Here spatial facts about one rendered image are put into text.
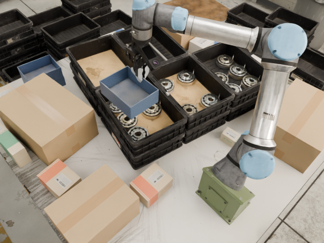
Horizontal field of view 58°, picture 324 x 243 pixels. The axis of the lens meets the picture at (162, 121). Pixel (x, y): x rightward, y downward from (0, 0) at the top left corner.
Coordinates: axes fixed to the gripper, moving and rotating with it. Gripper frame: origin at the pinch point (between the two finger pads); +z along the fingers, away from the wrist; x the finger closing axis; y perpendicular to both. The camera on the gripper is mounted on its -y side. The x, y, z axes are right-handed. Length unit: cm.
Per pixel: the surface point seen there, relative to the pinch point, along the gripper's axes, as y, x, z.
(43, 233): 23, 57, 117
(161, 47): 42, -52, 26
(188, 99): -2.1, -32.5, 27.4
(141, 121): 2.0, -3.0, 29.5
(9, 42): 158, 6, 64
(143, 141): -13.7, 9.1, 20.4
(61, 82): 63, 9, 40
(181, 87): 6.5, -35.7, 27.2
